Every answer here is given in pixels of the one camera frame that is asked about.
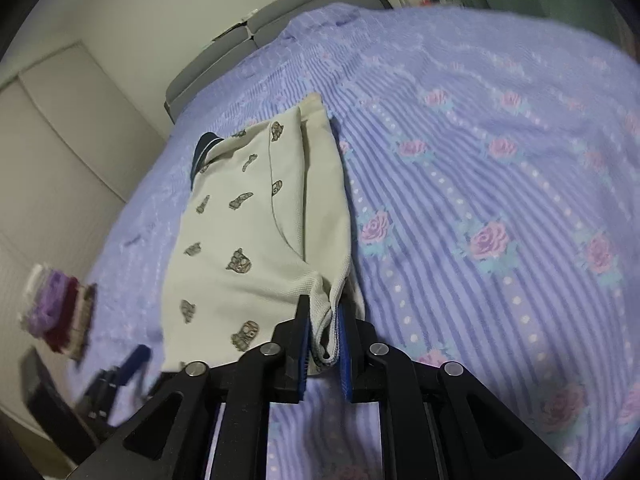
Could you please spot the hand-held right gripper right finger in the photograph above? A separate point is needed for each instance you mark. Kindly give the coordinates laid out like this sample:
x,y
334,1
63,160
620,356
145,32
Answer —
x,y
345,360

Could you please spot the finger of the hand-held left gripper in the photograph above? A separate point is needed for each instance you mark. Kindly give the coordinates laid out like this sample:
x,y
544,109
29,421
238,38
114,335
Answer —
x,y
135,359

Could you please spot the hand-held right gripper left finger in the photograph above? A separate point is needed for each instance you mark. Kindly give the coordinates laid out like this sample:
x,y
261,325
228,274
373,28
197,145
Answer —
x,y
302,355

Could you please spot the cream printed polo shirt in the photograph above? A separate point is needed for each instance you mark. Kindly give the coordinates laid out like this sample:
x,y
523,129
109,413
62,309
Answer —
x,y
240,220

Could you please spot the stack of folded clothes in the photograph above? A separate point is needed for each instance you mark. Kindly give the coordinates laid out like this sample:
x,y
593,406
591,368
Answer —
x,y
57,305

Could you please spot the purple floral striped blanket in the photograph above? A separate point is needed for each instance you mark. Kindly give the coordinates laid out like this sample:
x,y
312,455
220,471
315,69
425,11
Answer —
x,y
450,160

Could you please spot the grey padded headboard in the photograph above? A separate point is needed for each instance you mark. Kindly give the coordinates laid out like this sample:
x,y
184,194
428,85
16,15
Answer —
x,y
220,67

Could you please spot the dark flat book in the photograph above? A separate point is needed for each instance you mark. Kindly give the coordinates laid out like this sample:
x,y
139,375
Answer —
x,y
230,31

